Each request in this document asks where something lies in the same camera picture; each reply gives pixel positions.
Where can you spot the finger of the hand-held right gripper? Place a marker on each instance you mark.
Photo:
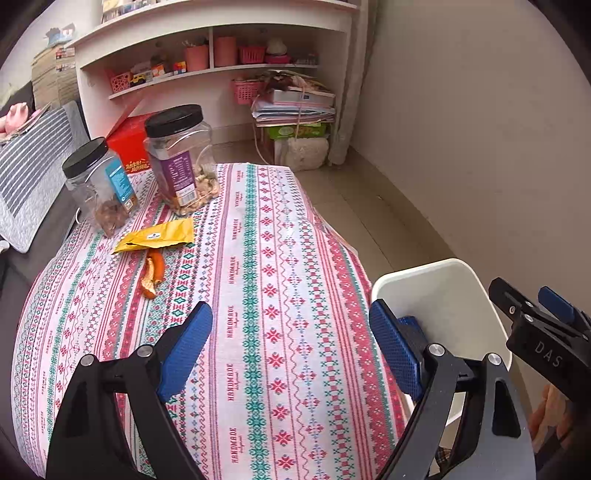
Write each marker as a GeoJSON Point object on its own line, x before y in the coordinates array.
{"type": "Point", "coordinates": [556, 302]}
{"type": "Point", "coordinates": [508, 300]}

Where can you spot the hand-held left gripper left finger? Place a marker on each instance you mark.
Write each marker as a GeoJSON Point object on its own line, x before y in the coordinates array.
{"type": "Point", "coordinates": [184, 350]}

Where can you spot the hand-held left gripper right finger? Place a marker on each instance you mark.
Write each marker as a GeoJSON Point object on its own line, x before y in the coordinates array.
{"type": "Point", "coordinates": [392, 344]}

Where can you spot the white plastic bin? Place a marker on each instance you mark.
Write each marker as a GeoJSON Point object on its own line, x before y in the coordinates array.
{"type": "Point", "coordinates": [443, 295]}

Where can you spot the orange peel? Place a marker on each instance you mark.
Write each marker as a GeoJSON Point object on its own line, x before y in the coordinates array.
{"type": "Point", "coordinates": [154, 272]}

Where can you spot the yellow snack packet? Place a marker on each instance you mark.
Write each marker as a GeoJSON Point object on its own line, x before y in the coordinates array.
{"type": "Point", "coordinates": [157, 235]}

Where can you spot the person's right hand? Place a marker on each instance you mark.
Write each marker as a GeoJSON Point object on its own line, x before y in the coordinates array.
{"type": "Point", "coordinates": [549, 415]}

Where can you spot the patterned tablecloth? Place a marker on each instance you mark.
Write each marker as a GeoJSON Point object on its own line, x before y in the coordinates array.
{"type": "Point", "coordinates": [277, 277]}

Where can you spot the plaid cloth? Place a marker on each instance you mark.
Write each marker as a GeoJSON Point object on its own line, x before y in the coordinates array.
{"type": "Point", "coordinates": [445, 461]}

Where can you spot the large jar purple label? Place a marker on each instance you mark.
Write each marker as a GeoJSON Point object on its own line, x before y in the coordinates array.
{"type": "Point", "coordinates": [180, 170]}

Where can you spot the small jar blue label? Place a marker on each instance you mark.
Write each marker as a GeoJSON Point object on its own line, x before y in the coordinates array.
{"type": "Point", "coordinates": [97, 184]}

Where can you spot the white bag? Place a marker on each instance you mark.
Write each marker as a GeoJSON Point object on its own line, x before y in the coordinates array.
{"type": "Point", "coordinates": [302, 154]}

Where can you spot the red cardboard box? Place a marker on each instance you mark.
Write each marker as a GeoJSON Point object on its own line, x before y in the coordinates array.
{"type": "Point", "coordinates": [129, 138]}

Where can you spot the green box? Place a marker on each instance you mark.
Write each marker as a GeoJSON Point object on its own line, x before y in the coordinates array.
{"type": "Point", "coordinates": [295, 131]}

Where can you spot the grey striped cushion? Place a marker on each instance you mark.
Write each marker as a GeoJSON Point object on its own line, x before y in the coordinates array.
{"type": "Point", "coordinates": [32, 170]}

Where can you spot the grey curtain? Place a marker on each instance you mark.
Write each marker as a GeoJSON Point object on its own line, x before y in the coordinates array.
{"type": "Point", "coordinates": [355, 92]}

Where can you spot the stack of books and papers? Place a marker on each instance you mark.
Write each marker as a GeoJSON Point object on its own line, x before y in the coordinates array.
{"type": "Point", "coordinates": [295, 104]}

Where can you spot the hanging pink basket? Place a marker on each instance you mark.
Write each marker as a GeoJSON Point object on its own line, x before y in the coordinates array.
{"type": "Point", "coordinates": [244, 92]}

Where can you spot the yellow toy car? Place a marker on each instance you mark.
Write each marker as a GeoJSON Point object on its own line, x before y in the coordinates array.
{"type": "Point", "coordinates": [141, 80]}

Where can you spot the small pink basket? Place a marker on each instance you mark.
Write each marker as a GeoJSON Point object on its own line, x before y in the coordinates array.
{"type": "Point", "coordinates": [120, 83]}

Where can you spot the colourful toy blocks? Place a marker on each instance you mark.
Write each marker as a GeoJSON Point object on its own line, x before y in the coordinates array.
{"type": "Point", "coordinates": [162, 69]}

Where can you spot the pink soft toy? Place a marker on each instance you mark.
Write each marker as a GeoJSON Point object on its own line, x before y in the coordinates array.
{"type": "Point", "coordinates": [14, 117]}

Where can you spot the pink pot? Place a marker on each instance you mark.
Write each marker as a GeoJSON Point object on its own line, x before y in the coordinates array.
{"type": "Point", "coordinates": [226, 51]}
{"type": "Point", "coordinates": [196, 59]}

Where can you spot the brown cardboard box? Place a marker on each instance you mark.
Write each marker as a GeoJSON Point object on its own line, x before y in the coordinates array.
{"type": "Point", "coordinates": [48, 74]}

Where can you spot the pale round plush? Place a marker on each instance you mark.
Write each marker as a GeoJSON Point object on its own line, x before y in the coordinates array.
{"type": "Point", "coordinates": [277, 46]}

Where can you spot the white shelf unit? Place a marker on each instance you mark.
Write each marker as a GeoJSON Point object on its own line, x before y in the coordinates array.
{"type": "Point", "coordinates": [277, 27]}

